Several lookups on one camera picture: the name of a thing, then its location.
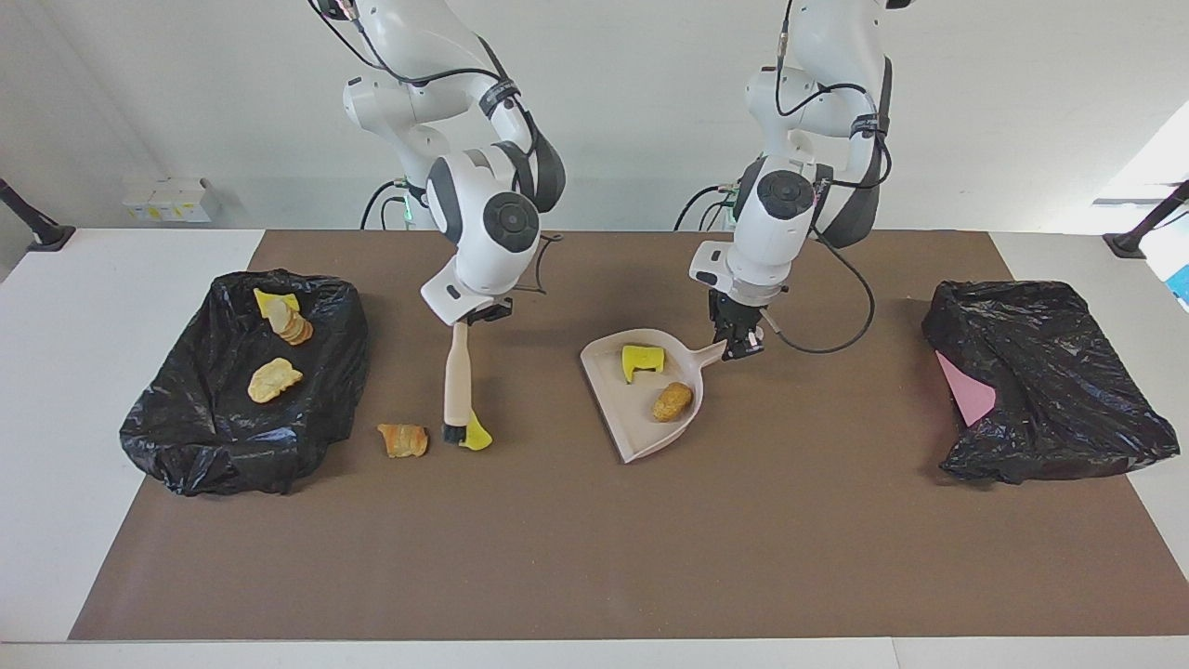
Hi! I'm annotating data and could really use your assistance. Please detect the beige hand brush black bristles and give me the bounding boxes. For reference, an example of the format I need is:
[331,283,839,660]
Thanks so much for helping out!
[442,321,477,446]

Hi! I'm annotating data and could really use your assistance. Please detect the brown fried nugget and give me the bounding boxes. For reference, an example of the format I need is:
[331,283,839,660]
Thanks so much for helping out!
[651,381,695,424]

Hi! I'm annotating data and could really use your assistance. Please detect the notched yellow sponge block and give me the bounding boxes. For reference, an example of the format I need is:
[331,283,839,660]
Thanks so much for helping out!
[621,345,668,385]

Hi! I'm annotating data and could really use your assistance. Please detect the beige plastic dustpan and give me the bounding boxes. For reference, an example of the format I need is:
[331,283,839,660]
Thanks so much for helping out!
[580,328,729,464]

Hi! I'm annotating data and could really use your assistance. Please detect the sliced bread loaf piece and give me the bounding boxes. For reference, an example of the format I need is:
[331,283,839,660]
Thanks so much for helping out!
[269,297,315,347]

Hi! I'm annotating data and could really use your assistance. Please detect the pale bread chunk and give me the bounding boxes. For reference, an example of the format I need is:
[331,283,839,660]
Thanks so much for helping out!
[247,358,305,404]

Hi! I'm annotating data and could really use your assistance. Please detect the pink plastic bin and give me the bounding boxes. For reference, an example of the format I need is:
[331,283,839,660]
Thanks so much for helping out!
[934,349,999,426]

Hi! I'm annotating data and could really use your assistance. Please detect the black trash bag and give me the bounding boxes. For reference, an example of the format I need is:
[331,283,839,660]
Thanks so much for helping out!
[921,280,1181,486]

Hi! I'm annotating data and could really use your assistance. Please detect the black trash bag lined bin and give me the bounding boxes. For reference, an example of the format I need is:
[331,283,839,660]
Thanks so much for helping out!
[119,269,371,497]

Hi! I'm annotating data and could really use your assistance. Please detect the orange striped bread piece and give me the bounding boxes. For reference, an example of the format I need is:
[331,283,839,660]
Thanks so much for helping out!
[377,424,429,459]

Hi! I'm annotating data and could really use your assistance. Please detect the brown table mat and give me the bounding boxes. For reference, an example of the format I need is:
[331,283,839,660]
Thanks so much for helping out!
[68,230,1189,642]

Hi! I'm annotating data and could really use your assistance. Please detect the white boxes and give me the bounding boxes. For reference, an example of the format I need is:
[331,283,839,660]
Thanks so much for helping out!
[123,177,221,224]

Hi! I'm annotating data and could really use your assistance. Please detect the black left base cable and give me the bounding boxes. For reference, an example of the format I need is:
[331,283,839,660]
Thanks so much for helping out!
[673,177,744,231]

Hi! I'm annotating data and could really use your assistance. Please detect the black base cable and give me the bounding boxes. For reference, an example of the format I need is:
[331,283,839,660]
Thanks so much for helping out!
[360,179,410,230]
[673,177,744,231]

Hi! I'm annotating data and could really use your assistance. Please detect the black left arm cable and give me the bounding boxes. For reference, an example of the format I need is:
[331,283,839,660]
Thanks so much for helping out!
[762,0,893,356]

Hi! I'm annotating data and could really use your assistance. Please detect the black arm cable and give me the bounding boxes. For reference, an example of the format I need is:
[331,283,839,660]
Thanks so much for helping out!
[762,0,893,356]
[316,0,566,298]

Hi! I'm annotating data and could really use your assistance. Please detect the black right base cable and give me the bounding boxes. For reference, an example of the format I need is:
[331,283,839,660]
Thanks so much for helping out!
[360,179,410,230]

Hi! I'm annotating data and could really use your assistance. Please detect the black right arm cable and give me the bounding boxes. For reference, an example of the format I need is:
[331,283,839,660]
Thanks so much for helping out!
[316,0,566,298]

